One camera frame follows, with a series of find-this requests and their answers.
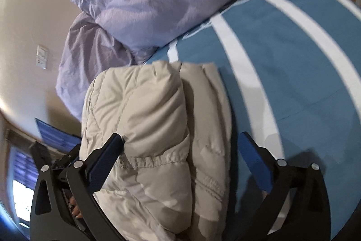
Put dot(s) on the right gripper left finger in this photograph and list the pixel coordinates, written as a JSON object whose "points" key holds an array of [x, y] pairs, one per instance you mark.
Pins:
{"points": [[63, 205]]}

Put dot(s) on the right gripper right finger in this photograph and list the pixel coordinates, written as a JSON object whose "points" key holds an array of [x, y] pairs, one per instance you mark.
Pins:
{"points": [[308, 217]]}

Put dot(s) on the beige quilted down jacket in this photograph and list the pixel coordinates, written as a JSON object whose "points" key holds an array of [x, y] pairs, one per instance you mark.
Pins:
{"points": [[172, 181]]}

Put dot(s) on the black flat screen television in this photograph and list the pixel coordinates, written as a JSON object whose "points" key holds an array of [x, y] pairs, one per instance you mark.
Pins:
{"points": [[56, 138]]}

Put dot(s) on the small lavender pillow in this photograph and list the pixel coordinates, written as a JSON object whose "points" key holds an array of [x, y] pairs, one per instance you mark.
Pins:
{"points": [[90, 50]]}

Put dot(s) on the blue white striped bed sheet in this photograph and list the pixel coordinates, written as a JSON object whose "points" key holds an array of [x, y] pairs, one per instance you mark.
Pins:
{"points": [[291, 69]]}

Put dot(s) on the white wall switch plate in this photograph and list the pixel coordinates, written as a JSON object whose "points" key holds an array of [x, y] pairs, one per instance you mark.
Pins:
{"points": [[41, 57]]}

